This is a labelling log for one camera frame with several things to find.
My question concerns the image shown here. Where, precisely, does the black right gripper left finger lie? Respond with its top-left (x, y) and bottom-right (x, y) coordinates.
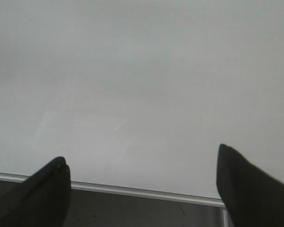
top-left (0, 157), bottom-right (71, 227)

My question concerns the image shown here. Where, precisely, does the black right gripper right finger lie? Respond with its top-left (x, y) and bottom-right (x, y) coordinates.
top-left (216, 144), bottom-right (284, 227)

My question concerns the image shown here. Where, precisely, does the grey cabinet under whiteboard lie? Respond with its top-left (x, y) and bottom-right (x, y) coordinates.
top-left (0, 178), bottom-right (230, 227)

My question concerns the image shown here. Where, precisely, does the white whiteboard with aluminium frame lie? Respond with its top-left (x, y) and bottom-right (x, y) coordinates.
top-left (0, 0), bottom-right (284, 207)

